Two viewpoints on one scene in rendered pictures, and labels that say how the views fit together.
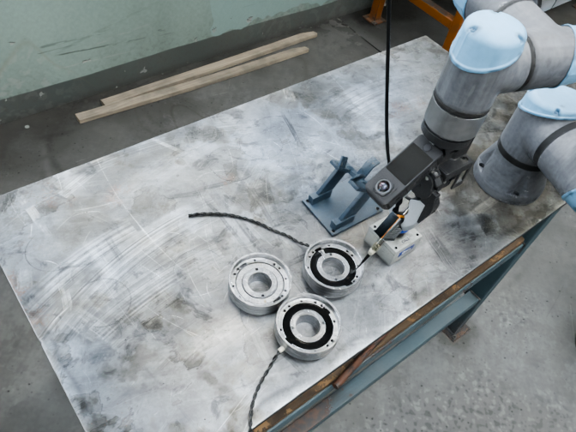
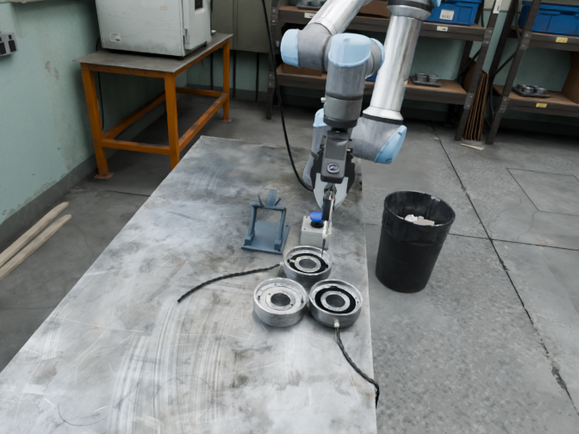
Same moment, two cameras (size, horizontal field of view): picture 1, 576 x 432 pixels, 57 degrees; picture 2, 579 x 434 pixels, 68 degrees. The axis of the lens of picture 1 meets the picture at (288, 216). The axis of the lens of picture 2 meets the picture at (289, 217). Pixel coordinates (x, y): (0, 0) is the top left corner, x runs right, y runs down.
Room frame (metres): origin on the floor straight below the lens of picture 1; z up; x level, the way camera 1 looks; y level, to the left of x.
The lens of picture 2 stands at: (-0.02, 0.43, 1.40)
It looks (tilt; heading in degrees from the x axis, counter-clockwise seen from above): 31 degrees down; 320
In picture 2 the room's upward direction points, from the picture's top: 5 degrees clockwise
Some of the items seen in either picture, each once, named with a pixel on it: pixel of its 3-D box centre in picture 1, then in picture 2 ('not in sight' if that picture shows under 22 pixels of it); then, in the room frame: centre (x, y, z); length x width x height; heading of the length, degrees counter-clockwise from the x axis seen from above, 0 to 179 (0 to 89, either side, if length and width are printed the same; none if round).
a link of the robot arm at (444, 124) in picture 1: (453, 112); (340, 106); (0.59, -0.19, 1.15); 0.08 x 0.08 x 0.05
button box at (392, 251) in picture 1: (395, 236); (316, 230); (0.63, -0.20, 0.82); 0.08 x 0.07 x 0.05; 136
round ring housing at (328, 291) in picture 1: (332, 269); (307, 266); (0.53, -0.09, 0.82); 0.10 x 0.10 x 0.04
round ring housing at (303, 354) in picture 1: (307, 327); (334, 303); (0.41, -0.07, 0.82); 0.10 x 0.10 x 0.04
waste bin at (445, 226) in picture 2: not in sight; (409, 243); (0.98, -1.20, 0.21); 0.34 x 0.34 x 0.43
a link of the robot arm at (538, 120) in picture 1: (547, 123); (334, 130); (0.86, -0.46, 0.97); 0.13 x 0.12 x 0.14; 27
